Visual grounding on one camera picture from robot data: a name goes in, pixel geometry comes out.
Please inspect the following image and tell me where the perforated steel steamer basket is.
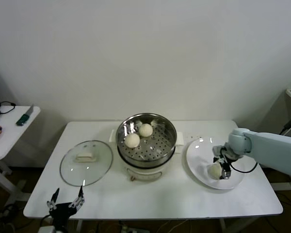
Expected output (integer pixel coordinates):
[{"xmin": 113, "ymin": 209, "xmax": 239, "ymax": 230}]
[{"xmin": 108, "ymin": 112, "xmax": 185, "ymax": 168}]

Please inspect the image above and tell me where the white electric cooker base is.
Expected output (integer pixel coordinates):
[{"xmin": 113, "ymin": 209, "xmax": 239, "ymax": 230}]
[{"xmin": 109, "ymin": 133, "xmax": 184, "ymax": 182}]

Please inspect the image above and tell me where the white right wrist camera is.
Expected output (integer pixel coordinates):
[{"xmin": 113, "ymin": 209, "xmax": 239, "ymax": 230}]
[{"xmin": 212, "ymin": 145, "xmax": 225, "ymax": 156}]

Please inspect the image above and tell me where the floor cable bundle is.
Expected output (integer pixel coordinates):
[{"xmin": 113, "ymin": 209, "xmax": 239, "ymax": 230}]
[{"xmin": 0, "ymin": 202, "xmax": 20, "ymax": 229}]

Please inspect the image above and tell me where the white steamed baozi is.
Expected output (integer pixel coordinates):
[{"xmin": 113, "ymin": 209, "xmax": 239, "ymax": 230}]
[
  {"xmin": 124, "ymin": 133, "xmax": 141, "ymax": 149},
  {"xmin": 207, "ymin": 163, "xmax": 223, "ymax": 180},
  {"xmin": 138, "ymin": 123, "xmax": 154, "ymax": 138}
]

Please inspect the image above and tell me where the white round plate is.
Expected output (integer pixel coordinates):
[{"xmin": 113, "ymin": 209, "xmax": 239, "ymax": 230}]
[{"xmin": 186, "ymin": 137, "xmax": 244, "ymax": 190}]

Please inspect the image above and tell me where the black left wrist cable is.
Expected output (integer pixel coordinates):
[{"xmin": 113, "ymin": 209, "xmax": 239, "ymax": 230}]
[{"xmin": 40, "ymin": 215, "xmax": 54, "ymax": 230}]

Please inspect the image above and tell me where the white side table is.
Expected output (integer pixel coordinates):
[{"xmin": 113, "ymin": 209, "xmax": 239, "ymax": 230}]
[{"xmin": 0, "ymin": 105, "xmax": 42, "ymax": 207}]

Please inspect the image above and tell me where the black laptop cable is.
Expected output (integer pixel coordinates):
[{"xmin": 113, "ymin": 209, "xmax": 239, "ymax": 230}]
[{"xmin": 0, "ymin": 101, "xmax": 16, "ymax": 115}]

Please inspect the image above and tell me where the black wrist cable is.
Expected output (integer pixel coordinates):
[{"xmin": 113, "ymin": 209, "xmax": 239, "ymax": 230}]
[
  {"xmin": 229, "ymin": 161, "xmax": 259, "ymax": 173},
  {"xmin": 40, "ymin": 215, "xmax": 54, "ymax": 230}
]

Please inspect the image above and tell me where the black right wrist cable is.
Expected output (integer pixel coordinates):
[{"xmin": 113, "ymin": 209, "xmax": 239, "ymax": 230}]
[{"xmin": 229, "ymin": 161, "xmax": 259, "ymax": 173}]

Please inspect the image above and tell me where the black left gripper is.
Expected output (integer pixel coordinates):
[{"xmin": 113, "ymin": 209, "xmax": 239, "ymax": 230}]
[{"xmin": 47, "ymin": 185, "xmax": 85, "ymax": 229}]

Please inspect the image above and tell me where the glass lid with white handle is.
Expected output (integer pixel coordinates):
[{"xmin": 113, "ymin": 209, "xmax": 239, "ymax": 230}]
[{"xmin": 60, "ymin": 140, "xmax": 114, "ymax": 187}]

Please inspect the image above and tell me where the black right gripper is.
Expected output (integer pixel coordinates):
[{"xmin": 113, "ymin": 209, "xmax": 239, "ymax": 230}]
[{"xmin": 213, "ymin": 149, "xmax": 233, "ymax": 180}]

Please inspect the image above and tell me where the green handled knife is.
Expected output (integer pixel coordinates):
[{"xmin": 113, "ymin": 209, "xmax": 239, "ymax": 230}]
[{"xmin": 16, "ymin": 104, "xmax": 34, "ymax": 127}]

